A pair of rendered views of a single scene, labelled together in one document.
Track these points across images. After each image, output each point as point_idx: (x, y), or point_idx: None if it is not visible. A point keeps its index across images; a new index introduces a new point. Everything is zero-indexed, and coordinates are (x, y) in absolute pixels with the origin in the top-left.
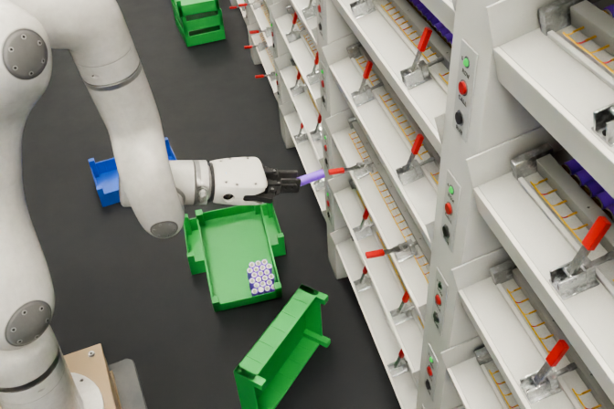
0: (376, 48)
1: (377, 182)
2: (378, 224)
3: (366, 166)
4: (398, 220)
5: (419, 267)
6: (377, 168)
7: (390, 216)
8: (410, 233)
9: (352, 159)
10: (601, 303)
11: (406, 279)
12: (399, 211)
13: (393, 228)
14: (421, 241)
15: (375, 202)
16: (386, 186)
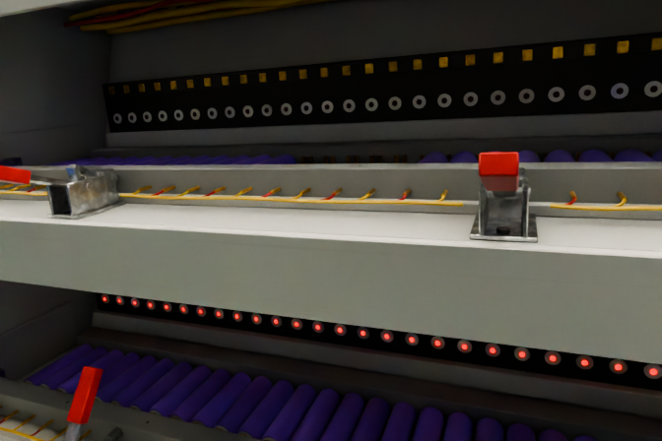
0: None
1: (162, 206)
2: (291, 232)
3: (105, 178)
4: (343, 212)
5: (628, 209)
6: (152, 168)
7: (304, 216)
8: (432, 200)
9: (16, 212)
10: None
11: (660, 252)
12: (327, 190)
13: (357, 221)
14: (522, 165)
15: (205, 220)
16: (229, 169)
